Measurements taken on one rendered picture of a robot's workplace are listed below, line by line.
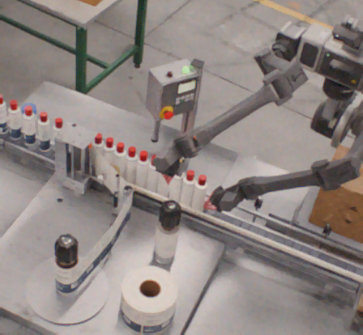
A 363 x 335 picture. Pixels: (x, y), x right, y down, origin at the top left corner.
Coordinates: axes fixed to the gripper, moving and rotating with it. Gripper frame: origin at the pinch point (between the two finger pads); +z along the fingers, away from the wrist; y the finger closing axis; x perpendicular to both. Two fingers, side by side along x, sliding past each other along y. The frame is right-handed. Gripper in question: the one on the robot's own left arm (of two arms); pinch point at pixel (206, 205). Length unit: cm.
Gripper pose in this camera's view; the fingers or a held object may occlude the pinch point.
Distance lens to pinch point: 292.1
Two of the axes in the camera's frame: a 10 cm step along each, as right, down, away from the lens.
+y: -3.7, 6.1, -7.0
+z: -6.6, 3.6, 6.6
